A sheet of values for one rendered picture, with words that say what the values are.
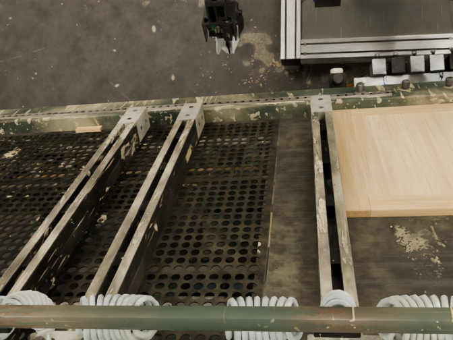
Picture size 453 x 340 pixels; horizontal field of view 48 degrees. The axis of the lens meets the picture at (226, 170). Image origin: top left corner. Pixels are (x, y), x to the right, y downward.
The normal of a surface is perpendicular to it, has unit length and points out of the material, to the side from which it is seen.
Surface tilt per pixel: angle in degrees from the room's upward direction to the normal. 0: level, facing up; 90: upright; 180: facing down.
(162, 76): 0
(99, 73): 0
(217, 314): 56
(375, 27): 0
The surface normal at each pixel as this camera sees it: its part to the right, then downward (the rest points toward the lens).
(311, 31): -0.17, -0.08
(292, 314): -0.11, -0.87
